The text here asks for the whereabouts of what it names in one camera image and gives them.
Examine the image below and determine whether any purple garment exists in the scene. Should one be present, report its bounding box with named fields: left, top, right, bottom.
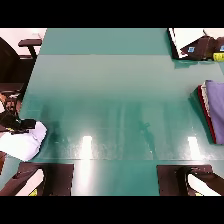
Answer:
left=204, top=79, right=224, bottom=145

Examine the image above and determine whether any beige garment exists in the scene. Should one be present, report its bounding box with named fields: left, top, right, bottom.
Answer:
left=168, top=27, right=206, bottom=60

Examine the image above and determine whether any white T-shirt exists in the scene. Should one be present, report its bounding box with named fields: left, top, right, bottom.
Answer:
left=0, top=121, right=48, bottom=162

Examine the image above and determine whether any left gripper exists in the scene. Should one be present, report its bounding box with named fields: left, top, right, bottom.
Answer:
left=19, top=118, right=37, bottom=132

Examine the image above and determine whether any black chair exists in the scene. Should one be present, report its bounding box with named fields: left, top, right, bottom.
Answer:
left=17, top=37, right=44, bottom=61

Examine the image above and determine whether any red garment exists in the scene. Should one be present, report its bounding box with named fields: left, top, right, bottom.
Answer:
left=197, top=84, right=218, bottom=145

